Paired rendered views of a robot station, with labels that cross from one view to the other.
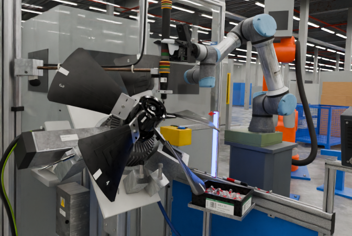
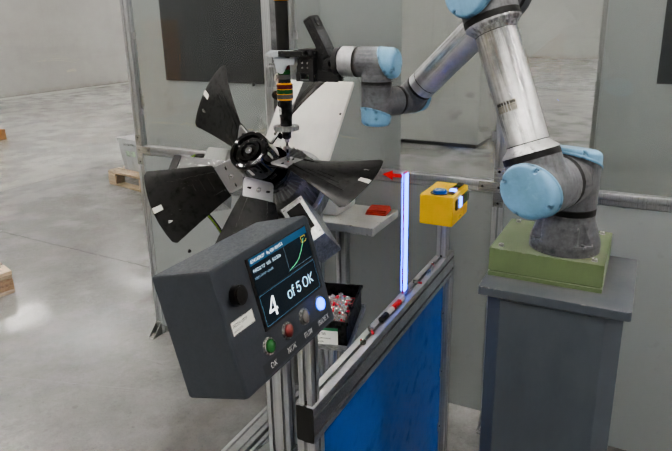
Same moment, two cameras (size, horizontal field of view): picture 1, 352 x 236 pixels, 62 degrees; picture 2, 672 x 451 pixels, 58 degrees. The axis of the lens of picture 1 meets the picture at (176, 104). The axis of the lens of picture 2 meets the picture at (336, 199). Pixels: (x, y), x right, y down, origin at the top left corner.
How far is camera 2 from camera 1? 1.78 m
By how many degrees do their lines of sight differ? 72
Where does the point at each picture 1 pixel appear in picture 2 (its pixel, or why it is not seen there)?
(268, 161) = (491, 311)
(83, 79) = (216, 104)
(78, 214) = not seen: hidden behind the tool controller
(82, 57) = (220, 78)
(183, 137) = (429, 208)
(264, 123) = (542, 226)
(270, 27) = not seen: outside the picture
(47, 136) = (188, 162)
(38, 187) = not seen: hidden behind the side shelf
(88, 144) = (153, 178)
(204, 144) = not seen: outside the picture
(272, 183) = (494, 362)
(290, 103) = (526, 191)
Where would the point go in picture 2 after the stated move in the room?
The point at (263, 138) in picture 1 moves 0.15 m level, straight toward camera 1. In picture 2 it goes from (499, 258) to (432, 260)
